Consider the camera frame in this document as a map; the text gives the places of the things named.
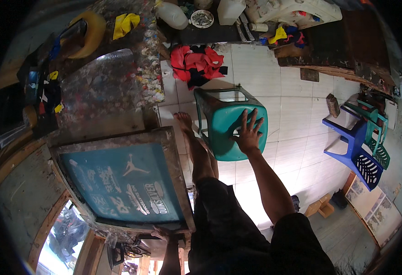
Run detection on person's left hand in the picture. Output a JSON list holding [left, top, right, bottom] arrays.
[[151, 225, 175, 244]]

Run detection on person's right hand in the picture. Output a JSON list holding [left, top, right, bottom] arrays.
[[231, 108, 265, 155]]

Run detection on wooden screen printing frame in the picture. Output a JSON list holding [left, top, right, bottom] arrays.
[[49, 126, 197, 234]]

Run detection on green plastic stool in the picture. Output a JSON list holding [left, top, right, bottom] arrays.
[[194, 86, 269, 162]]

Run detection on person's body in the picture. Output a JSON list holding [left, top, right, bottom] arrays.
[[269, 212, 337, 275]]

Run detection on paint-stained work table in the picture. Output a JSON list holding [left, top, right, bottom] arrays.
[[46, 0, 166, 145]]

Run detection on cardboard box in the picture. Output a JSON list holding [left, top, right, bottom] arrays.
[[305, 193, 335, 219]]

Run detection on pile of red cloth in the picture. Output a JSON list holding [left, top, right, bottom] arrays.
[[170, 45, 228, 91]]

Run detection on heap of cut fabric pieces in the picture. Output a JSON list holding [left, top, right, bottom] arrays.
[[25, 69, 65, 121]]

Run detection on yellow cloth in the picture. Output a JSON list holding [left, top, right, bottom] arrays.
[[113, 13, 141, 40]]

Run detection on yellow round basin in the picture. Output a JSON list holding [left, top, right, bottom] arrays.
[[61, 11, 107, 59]]

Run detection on blue plastic chair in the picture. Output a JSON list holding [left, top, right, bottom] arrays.
[[322, 106, 384, 192]]

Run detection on wooden block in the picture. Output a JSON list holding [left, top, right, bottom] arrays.
[[326, 93, 341, 118]]

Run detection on printed white boards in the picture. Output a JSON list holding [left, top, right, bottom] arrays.
[[345, 175, 402, 248]]

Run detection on round dish with scraps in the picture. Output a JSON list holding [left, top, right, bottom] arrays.
[[191, 10, 215, 29]]

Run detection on white plastic jug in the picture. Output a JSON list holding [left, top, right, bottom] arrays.
[[155, 1, 189, 30]]

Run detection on dark flat wood piece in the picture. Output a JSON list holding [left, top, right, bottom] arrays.
[[300, 68, 320, 83]]

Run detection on white plastic jerrycan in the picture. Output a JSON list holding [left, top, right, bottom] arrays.
[[217, 0, 247, 26]]

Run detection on heap of coloured cloth scraps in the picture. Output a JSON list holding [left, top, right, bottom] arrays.
[[259, 23, 307, 49]]

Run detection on green plastic chair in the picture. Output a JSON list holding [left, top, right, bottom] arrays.
[[344, 99, 391, 170]]

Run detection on dark wooden bench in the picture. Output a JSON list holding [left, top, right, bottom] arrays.
[[274, 10, 399, 95]]

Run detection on black cable bundle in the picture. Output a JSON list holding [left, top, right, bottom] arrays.
[[107, 237, 150, 270]]

